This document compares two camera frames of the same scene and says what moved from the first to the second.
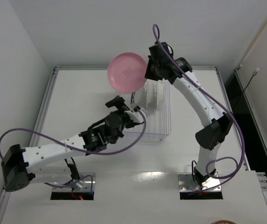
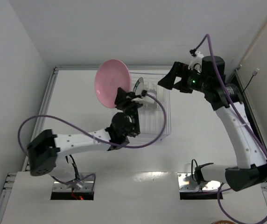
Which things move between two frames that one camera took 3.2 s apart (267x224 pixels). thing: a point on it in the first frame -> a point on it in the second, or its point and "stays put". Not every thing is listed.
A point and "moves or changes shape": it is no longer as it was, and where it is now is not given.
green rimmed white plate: [135, 99] moves or changes shape
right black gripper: [148, 70] -> [179, 78]
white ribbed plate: [161, 92] stays put
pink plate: [127, 72] -> [110, 75]
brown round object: [223, 222] stays put
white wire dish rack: [155, 99] stays put
